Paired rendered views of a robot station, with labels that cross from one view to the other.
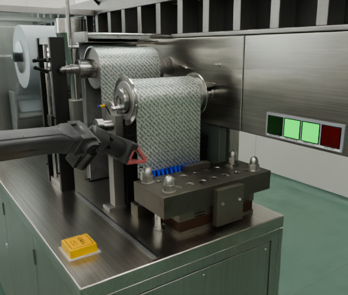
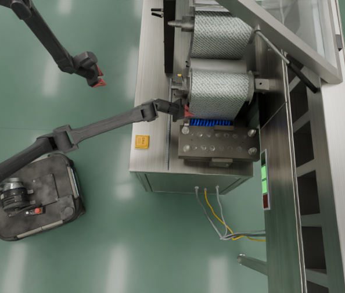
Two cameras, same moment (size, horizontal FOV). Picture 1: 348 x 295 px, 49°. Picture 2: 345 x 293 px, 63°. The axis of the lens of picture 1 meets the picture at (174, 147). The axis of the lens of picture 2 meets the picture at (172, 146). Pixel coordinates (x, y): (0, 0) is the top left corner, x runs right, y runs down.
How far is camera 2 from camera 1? 1.13 m
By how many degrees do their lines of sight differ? 62
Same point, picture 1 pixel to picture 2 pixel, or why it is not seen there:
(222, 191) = (215, 161)
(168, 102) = (215, 100)
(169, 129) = (213, 108)
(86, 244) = (143, 145)
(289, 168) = not seen: outside the picture
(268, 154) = not seen: outside the picture
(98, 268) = (141, 161)
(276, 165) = not seen: outside the picture
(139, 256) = (161, 163)
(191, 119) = (233, 107)
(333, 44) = (289, 188)
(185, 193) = (192, 156)
